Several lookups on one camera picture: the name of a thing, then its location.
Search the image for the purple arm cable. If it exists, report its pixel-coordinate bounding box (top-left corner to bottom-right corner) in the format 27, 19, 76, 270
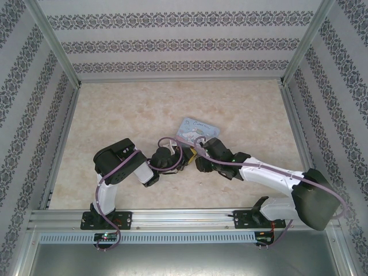
195, 137, 348, 248
96, 137, 185, 251

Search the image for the aluminium side rail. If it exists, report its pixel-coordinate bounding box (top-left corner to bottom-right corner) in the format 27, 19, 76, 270
40, 85, 83, 210
280, 85, 325, 179

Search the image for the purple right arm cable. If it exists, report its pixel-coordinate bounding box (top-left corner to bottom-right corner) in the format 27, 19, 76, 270
195, 137, 348, 248

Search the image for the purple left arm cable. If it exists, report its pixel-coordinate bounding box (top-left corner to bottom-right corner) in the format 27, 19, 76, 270
96, 137, 185, 251

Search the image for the slotted grey cable duct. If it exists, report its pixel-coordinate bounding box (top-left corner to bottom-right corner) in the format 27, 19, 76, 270
39, 232, 256, 244

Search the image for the aluminium frame post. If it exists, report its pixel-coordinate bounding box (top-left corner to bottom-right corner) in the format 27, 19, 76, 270
24, 0, 83, 89
279, 0, 337, 86

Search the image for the blue cartoon tin box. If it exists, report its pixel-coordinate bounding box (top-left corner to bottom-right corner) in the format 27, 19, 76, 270
175, 116, 222, 146

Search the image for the small circuit board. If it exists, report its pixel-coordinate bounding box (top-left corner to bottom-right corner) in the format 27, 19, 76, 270
256, 232, 274, 244
94, 233, 118, 242

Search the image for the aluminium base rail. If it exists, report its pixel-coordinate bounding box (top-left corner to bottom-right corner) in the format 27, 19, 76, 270
28, 209, 291, 231

